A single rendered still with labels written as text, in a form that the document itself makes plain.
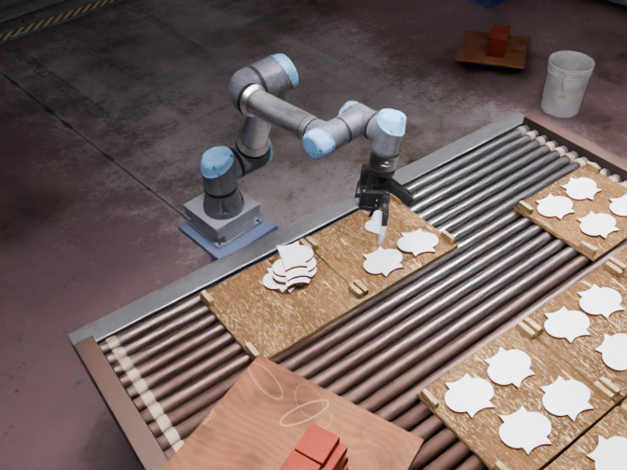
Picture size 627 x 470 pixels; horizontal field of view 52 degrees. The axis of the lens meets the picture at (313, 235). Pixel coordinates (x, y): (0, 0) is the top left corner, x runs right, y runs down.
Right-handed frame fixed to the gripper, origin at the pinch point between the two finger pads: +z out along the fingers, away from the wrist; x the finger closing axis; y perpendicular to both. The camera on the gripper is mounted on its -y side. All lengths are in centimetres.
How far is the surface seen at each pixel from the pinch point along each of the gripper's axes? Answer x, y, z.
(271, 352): 8.6, 26.8, 38.7
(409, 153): -224, -81, 76
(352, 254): -28.4, -2.1, 27.2
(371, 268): -19.7, -7.3, 26.6
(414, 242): -29.3, -23.5, 22.0
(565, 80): -243, -182, 25
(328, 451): 67, 21, 11
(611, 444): 51, -58, 29
